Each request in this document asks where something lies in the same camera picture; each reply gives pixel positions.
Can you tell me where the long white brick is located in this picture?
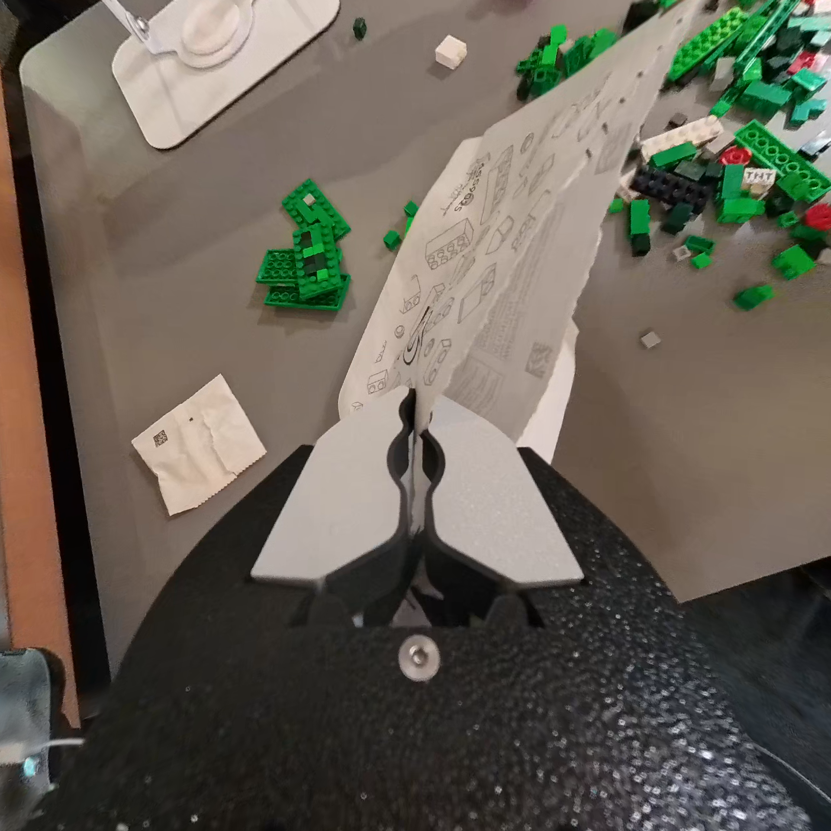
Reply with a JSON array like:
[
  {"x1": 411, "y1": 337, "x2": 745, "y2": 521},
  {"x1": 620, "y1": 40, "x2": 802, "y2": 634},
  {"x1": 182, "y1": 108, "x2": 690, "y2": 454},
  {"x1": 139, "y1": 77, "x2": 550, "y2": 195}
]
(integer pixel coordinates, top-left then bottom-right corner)
[{"x1": 639, "y1": 116, "x2": 725, "y2": 160}]

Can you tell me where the small white paper packet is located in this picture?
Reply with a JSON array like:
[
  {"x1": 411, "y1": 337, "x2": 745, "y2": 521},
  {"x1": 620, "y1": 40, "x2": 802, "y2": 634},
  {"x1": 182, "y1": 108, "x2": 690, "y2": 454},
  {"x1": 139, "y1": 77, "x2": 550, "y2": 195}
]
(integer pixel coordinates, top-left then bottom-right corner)
[{"x1": 131, "y1": 373, "x2": 267, "y2": 517}]

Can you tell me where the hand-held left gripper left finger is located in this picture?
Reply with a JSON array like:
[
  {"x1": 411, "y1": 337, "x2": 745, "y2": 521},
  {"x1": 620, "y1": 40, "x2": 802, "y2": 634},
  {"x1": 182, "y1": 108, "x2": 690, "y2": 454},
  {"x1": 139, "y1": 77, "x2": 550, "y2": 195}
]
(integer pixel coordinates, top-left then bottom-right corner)
[{"x1": 251, "y1": 386, "x2": 418, "y2": 595}]

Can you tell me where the torn printed paper bag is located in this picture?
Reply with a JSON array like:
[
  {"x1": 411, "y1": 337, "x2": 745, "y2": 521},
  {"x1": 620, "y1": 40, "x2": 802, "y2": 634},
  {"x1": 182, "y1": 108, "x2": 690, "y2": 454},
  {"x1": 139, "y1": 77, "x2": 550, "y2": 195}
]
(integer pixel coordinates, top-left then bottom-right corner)
[{"x1": 339, "y1": 0, "x2": 712, "y2": 463}]

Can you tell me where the black studded plate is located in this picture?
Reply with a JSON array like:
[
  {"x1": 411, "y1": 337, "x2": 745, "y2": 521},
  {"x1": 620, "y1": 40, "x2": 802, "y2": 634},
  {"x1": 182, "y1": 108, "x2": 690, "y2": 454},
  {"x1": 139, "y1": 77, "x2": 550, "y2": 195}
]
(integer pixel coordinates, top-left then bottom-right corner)
[{"x1": 630, "y1": 165, "x2": 718, "y2": 209}]

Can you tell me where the person's leg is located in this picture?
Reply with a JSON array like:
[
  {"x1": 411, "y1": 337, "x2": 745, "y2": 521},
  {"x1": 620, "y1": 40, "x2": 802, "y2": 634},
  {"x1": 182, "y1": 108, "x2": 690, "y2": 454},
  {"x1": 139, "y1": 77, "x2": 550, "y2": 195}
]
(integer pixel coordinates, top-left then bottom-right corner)
[{"x1": 678, "y1": 561, "x2": 831, "y2": 806}]

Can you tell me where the pile of green toy bricks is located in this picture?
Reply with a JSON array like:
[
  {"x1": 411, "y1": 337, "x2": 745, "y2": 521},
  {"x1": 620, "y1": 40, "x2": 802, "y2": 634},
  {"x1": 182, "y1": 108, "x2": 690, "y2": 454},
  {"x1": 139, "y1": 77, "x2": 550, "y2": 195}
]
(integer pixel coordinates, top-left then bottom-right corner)
[{"x1": 516, "y1": 0, "x2": 831, "y2": 312}]

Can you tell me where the green brick plate assembly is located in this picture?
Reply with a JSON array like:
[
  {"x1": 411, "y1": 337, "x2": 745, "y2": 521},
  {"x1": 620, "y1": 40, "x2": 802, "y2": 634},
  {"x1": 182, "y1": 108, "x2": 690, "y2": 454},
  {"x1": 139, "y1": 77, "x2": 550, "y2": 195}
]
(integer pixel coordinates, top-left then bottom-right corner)
[{"x1": 255, "y1": 178, "x2": 352, "y2": 314}]

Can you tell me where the white stand base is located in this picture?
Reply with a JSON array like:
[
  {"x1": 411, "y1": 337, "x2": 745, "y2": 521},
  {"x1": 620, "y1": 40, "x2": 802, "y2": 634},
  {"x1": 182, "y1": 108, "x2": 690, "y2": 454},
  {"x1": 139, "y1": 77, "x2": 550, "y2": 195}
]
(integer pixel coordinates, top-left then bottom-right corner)
[{"x1": 100, "y1": 0, "x2": 341, "y2": 151}]

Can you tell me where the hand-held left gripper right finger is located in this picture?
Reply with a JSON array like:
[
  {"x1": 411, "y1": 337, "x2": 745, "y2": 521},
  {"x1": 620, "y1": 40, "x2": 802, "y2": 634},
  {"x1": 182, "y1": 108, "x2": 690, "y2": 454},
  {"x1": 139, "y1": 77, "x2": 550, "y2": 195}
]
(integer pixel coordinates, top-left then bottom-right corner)
[{"x1": 419, "y1": 396, "x2": 584, "y2": 593}]

